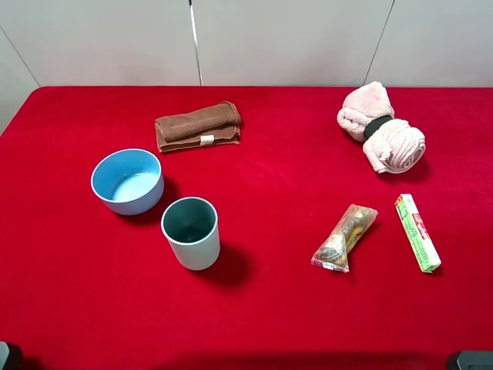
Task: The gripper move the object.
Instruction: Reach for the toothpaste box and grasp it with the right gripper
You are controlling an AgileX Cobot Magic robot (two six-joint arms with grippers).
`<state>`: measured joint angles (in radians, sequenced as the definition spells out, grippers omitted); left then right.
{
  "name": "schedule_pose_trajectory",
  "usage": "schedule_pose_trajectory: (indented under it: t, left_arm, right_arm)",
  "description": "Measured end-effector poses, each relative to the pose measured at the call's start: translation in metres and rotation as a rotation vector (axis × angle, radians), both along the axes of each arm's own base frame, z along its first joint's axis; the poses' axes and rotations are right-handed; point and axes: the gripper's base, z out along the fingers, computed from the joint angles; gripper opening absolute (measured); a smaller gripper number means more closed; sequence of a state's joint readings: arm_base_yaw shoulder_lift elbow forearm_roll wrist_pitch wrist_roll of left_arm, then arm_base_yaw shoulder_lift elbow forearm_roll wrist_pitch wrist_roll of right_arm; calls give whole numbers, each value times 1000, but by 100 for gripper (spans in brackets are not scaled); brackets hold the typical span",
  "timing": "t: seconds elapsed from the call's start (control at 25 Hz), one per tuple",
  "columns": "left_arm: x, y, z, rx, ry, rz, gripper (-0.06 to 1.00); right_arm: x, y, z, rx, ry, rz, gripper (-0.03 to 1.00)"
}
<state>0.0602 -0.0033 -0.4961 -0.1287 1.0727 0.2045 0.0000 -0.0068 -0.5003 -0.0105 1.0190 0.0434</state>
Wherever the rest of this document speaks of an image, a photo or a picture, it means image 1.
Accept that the green red candy box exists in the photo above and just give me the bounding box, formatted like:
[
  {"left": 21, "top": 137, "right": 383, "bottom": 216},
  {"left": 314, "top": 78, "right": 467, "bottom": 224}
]
[{"left": 395, "top": 193, "right": 441, "bottom": 273}]

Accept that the folded brown towel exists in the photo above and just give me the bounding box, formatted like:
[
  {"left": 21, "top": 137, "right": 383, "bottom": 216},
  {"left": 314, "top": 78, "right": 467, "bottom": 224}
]
[{"left": 155, "top": 101, "right": 242, "bottom": 153}]

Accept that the light blue cup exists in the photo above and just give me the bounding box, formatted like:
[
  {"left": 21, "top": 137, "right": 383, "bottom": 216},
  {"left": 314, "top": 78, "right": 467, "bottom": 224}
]
[{"left": 161, "top": 197, "right": 220, "bottom": 271}]

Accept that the clear snack packet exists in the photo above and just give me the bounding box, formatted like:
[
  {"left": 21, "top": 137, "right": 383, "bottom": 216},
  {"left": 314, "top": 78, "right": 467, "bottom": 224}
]
[{"left": 310, "top": 204, "right": 378, "bottom": 273}]

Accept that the light blue bowl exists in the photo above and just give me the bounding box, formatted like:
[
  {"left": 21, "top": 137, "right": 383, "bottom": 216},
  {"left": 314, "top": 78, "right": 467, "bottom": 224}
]
[{"left": 90, "top": 148, "right": 165, "bottom": 216}]

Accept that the rolled pink towel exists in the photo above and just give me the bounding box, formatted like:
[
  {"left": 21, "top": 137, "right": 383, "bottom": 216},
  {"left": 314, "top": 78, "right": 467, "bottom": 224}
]
[{"left": 337, "top": 81, "right": 426, "bottom": 174}]

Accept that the red table cloth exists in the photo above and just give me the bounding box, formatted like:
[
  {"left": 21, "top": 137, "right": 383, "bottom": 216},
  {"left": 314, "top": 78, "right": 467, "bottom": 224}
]
[{"left": 1, "top": 86, "right": 492, "bottom": 369}]

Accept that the black base block right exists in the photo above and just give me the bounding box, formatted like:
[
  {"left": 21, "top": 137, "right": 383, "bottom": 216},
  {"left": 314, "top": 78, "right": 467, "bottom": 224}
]
[{"left": 446, "top": 351, "right": 493, "bottom": 370}]

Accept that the black base block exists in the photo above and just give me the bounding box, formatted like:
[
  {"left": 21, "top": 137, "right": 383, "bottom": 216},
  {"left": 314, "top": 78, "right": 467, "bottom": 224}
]
[
  {"left": 0, "top": 341, "right": 23, "bottom": 370},
  {"left": 446, "top": 351, "right": 493, "bottom": 370}
]

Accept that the black base block left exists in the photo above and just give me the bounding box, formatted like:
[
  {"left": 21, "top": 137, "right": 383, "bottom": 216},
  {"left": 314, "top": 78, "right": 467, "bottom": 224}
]
[{"left": 0, "top": 341, "right": 23, "bottom": 370}]

